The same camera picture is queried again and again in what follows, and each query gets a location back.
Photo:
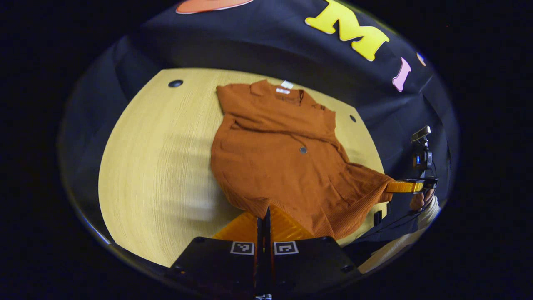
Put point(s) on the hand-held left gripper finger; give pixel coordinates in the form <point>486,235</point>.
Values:
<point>258,271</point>
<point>268,271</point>

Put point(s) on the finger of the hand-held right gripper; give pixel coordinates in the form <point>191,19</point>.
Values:
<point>404,186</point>

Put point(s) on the orange button-up shirt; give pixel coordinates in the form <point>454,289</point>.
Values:
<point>283,166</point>

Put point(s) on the white paper hang tag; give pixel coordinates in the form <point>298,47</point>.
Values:
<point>286,84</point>

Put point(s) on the black backdrop cloth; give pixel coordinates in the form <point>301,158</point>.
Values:
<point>250,41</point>

